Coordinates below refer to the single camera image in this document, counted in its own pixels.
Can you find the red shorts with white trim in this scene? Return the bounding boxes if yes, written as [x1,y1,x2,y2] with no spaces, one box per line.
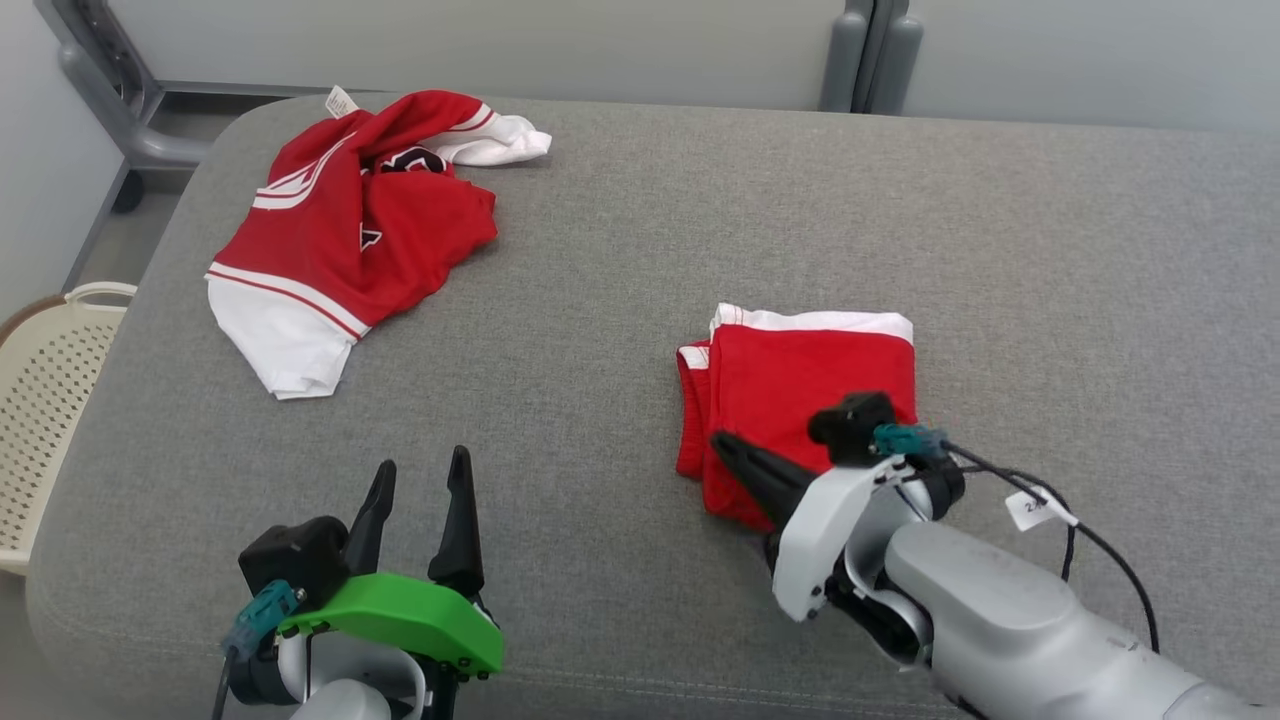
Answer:
[675,303,919,533]

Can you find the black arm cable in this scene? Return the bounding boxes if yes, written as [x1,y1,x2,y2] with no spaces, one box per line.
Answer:
[208,648,237,720]
[940,440,1162,656]

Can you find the red white-sleeved shirt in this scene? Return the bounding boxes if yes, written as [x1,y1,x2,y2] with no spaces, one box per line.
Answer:
[205,86,553,401]

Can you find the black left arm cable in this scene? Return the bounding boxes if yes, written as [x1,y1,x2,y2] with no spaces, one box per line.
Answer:
[208,648,237,720]

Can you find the teal left camera connector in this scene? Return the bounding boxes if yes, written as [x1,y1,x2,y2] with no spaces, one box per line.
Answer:
[222,580,301,657]

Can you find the teal camera connector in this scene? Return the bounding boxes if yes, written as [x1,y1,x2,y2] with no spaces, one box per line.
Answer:
[222,580,301,657]
[873,423,948,461]

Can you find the grey fabric sofa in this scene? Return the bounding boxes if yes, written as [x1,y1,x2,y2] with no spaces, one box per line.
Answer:
[25,92,1280,720]

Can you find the cream perforated laundry basket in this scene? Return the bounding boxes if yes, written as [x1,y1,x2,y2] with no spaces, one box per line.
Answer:
[0,282,138,578]

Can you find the white cable label tag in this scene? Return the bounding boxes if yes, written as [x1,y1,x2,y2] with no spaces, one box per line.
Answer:
[1005,489,1081,532]

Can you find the grey metal wheeled frame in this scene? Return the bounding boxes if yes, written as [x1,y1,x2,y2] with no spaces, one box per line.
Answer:
[35,0,301,216]

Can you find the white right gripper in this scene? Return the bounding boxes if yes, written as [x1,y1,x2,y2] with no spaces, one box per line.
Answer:
[710,430,967,667]

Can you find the teal right camera connector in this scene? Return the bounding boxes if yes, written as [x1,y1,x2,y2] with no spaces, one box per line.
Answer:
[873,423,948,461]

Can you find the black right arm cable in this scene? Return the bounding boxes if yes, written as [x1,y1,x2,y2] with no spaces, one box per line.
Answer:
[940,440,1162,656]

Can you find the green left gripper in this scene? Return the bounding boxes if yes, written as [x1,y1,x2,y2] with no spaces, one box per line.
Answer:
[278,445,504,720]

